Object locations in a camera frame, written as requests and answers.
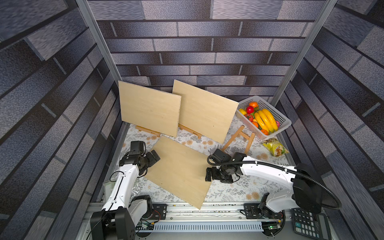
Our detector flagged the white plastic basket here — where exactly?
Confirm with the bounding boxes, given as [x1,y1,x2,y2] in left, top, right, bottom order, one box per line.
[236,96,292,140]

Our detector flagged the yellow banana bunch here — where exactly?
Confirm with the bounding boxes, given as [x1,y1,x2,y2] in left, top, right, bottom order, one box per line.
[254,109,279,134]

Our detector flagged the aluminium rail base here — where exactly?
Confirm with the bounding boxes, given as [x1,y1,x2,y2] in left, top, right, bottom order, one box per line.
[76,200,340,240]

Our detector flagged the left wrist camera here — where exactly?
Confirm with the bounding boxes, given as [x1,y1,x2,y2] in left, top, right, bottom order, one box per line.
[129,141,146,156]

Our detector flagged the green snack bag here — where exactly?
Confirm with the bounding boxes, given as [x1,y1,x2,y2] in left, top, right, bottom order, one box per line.
[262,138,290,157]

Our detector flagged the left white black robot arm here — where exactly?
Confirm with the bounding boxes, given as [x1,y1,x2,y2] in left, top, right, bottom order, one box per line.
[87,141,160,240]

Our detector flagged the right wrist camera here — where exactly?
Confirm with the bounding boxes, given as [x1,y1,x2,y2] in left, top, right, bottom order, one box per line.
[208,149,232,165]

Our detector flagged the black calculator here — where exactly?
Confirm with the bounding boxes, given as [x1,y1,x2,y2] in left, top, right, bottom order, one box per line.
[291,208,332,240]

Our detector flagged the orange fruit top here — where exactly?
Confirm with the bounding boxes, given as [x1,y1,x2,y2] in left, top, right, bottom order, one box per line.
[249,102,259,108]

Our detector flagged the wooden easel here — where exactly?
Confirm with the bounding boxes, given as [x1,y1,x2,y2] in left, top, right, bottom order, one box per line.
[135,126,161,138]
[179,124,202,139]
[221,125,256,155]

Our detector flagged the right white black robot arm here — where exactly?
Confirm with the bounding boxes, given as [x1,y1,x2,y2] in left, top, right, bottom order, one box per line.
[206,149,342,219]

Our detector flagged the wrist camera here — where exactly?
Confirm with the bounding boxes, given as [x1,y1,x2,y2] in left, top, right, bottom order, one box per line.
[129,141,146,156]
[208,149,232,165]

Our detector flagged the floral table mat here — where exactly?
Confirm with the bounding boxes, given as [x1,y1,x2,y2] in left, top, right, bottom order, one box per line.
[110,113,306,203]

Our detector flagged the orange fruit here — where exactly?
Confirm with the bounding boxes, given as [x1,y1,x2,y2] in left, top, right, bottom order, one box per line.
[261,129,269,136]
[249,102,259,108]

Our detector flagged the red apple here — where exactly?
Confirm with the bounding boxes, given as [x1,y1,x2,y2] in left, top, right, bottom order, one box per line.
[246,106,255,114]

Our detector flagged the orange fruit bottom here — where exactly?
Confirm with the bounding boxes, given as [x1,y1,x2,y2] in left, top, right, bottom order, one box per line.
[261,129,269,136]

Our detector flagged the green items plastic bag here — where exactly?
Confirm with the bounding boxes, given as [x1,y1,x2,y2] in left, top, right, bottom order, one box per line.
[104,181,120,203]

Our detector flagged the plywood board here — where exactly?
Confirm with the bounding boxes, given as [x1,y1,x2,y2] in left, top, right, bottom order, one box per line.
[119,81,182,137]
[173,80,239,144]
[146,136,211,209]

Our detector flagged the yellow lemon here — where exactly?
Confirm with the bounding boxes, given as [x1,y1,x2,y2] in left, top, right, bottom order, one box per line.
[239,109,247,116]

